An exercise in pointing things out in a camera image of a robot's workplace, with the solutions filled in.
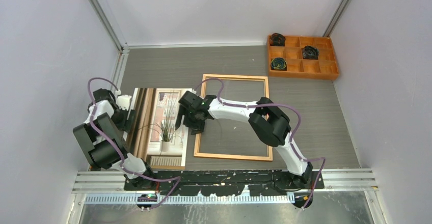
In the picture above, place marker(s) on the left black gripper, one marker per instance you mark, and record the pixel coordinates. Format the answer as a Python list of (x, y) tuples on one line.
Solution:
[(126, 124)]

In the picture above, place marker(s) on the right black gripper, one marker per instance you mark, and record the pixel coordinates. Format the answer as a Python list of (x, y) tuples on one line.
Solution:
[(198, 128)]

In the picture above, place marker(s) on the plant window photo print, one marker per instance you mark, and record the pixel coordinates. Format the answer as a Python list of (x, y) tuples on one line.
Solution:
[(154, 136)]

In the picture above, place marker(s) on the orange wooden picture frame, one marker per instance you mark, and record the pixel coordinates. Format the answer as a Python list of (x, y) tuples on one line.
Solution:
[(269, 150)]

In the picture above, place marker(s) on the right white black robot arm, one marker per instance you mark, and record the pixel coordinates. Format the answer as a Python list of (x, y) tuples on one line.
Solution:
[(268, 121)]

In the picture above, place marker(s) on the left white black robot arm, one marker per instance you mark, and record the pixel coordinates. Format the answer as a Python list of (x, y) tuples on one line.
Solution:
[(102, 138)]

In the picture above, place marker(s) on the orange compartment tray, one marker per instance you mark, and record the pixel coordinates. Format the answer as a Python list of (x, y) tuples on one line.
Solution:
[(301, 57)]

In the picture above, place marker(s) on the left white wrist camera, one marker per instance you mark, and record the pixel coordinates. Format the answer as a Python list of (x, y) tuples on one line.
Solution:
[(122, 101)]

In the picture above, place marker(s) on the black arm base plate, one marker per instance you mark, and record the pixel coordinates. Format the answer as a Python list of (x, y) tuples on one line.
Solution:
[(222, 182)]

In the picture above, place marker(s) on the aluminium rail front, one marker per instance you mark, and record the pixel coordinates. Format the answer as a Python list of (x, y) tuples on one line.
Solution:
[(331, 180)]

